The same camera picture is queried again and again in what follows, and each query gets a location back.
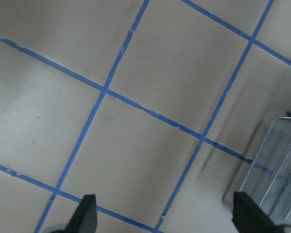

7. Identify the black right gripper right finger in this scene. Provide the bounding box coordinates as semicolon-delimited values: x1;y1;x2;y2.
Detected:
232;192;285;233

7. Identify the silver wire mesh shelf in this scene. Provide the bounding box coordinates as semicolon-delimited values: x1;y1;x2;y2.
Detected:
240;113;291;224

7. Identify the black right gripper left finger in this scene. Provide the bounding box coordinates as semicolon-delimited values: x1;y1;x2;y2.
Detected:
64;194;97;233

